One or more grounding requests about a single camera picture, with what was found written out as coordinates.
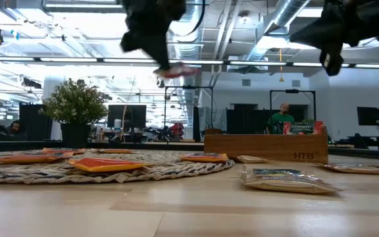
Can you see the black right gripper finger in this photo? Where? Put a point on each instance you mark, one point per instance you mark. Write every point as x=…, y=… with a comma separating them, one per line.
x=314, y=33
x=332, y=62

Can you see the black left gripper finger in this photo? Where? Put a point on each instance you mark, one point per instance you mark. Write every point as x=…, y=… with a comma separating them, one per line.
x=161, y=52

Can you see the red strawberry tea packet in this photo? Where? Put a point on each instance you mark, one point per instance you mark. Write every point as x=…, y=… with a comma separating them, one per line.
x=178, y=71
x=303, y=127

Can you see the gold vanilla tea packet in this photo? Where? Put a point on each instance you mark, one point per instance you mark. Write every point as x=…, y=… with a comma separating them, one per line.
x=285, y=184
x=252, y=159
x=357, y=169

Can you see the wooden tea box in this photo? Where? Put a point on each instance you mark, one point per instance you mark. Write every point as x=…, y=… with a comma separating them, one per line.
x=258, y=148

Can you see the yellow hanging pendant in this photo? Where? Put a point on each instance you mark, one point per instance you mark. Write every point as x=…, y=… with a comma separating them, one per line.
x=281, y=79

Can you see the small black monitor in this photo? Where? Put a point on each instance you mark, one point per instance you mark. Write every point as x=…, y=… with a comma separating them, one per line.
x=368, y=116

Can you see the black computer monitor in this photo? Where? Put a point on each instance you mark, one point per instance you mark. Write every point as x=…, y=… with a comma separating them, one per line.
x=133, y=116

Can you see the person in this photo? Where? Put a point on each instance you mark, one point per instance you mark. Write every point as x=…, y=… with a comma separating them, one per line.
x=15, y=127
x=280, y=120

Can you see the red fabric bundle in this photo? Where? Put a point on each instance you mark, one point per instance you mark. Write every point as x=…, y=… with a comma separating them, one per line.
x=177, y=129

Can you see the white bottle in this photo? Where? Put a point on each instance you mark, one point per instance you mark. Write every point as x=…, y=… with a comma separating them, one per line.
x=117, y=123

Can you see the black desk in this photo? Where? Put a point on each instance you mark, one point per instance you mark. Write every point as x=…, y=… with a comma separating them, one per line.
x=373, y=138

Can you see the green artificial plant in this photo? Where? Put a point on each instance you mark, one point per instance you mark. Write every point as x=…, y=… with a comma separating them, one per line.
x=74, y=102

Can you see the black divider screens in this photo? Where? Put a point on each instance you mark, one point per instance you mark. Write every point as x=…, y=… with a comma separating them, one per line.
x=242, y=120

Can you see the woven round placemat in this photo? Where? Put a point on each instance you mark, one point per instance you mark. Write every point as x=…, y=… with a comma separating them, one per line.
x=163, y=169

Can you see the black plant pot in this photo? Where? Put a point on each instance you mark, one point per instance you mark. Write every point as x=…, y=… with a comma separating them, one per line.
x=75, y=135

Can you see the black partition panel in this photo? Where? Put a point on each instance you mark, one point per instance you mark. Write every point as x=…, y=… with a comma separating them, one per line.
x=33, y=121

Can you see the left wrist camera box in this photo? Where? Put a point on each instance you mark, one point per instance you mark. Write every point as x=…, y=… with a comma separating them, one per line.
x=131, y=42

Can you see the straight silver ventilation duct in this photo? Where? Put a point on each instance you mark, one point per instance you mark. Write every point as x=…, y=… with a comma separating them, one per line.
x=189, y=49

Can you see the black metal frame stand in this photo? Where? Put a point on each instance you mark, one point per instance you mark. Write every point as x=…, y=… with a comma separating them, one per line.
x=189, y=87
x=291, y=91

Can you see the long ceiling light rail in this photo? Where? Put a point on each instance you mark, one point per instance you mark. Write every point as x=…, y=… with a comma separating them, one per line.
x=71, y=60

